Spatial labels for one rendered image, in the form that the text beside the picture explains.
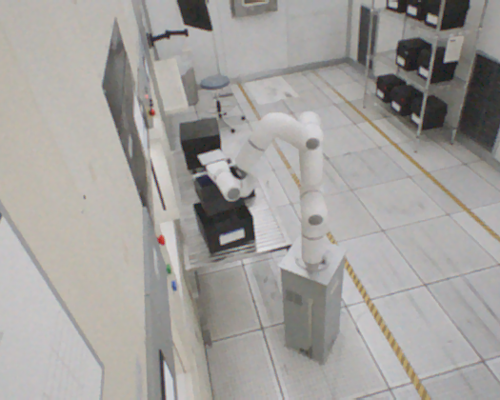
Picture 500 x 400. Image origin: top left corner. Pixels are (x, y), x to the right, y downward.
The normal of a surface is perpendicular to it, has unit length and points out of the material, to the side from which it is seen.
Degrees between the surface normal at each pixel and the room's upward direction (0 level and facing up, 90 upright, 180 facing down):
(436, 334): 0
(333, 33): 90
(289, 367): 0
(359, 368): 0
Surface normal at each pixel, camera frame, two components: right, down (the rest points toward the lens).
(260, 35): 0.22, 0.58
